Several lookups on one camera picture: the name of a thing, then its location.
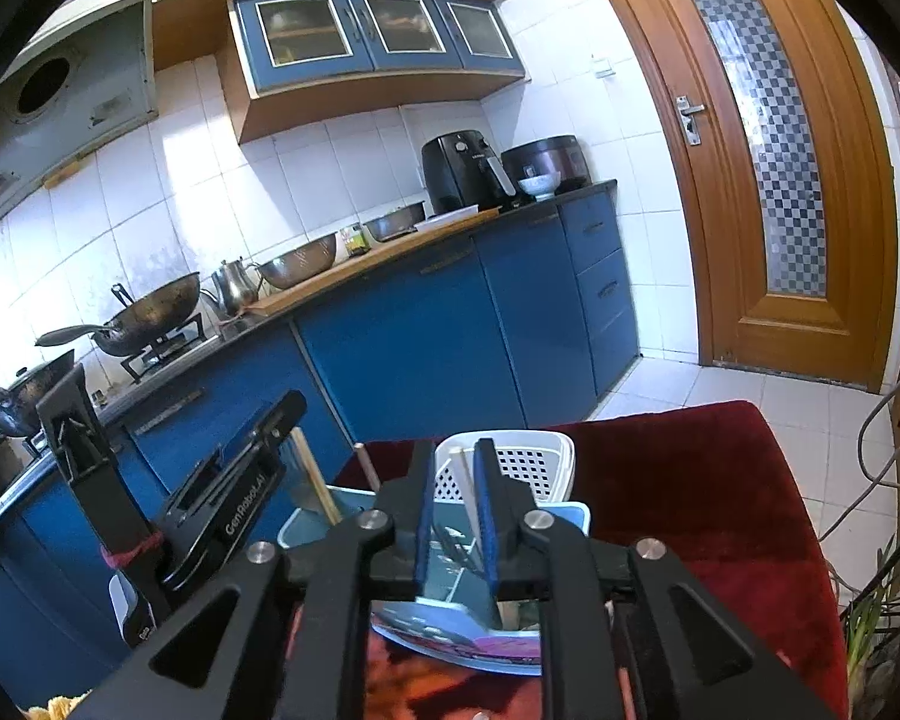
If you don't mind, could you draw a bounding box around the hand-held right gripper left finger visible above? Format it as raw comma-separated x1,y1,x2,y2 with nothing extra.
67,439,436,720

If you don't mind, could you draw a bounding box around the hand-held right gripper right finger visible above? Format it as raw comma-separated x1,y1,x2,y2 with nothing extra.
474,439,833,720

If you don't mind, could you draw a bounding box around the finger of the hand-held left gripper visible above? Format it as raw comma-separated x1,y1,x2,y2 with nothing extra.
232,390,308,467

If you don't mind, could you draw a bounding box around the wooden chopstick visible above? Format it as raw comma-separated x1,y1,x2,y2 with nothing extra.
291,427,344,527
352,442,381,494

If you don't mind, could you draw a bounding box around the light blue utensil holder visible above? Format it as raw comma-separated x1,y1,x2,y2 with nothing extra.
277,486,593,681

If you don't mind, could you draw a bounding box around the white perforated plastic basket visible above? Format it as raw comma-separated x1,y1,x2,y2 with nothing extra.
435,431,577,503

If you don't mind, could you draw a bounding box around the black clamp stand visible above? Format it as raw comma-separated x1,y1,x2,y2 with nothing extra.
36,364,173,650

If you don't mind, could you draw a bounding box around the gas stove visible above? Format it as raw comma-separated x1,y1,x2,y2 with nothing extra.
120,319,222,380

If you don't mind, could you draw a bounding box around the metal kettle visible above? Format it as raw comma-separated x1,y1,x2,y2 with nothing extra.
210,259,263,317

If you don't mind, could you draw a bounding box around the steel mixing bowl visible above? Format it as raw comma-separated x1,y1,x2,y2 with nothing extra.
253,232,338,291
361,201,428,242

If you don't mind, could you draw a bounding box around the large dark wok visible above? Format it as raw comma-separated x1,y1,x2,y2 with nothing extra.
36,272,203,357

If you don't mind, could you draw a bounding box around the long wooden cutting board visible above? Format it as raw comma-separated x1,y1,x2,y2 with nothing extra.
247,208,500,316

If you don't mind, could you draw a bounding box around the red printed blanket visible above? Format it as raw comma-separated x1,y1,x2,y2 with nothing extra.
285,399,852,720

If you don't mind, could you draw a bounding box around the small dark wok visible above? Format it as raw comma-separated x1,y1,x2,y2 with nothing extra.
0,351,76,440

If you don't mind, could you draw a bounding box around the black air fryer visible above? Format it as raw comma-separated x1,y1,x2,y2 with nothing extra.
420,131,518,217

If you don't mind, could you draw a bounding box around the white ceramic bowl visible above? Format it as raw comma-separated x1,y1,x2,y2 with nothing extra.
517,172,562,202

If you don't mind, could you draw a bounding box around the grey range hood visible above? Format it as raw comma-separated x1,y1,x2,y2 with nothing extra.
0,0,158,230

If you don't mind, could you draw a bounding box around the dark rice cooker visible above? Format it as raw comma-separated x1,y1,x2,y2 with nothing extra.
501,135,590,196

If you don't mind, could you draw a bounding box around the green plant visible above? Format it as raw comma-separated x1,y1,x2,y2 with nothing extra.
844,532,900,683

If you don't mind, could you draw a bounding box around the wooden door with glass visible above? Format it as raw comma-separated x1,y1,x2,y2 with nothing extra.
577,0,900,391

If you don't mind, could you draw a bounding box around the grey cable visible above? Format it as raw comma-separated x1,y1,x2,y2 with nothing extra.
817,367,900,541

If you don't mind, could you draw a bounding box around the glass-door wall cabinet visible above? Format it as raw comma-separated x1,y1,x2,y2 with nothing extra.
217,0,530,143

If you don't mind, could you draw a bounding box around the metal door handle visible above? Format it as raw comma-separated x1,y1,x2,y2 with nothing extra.
675,96,706,147

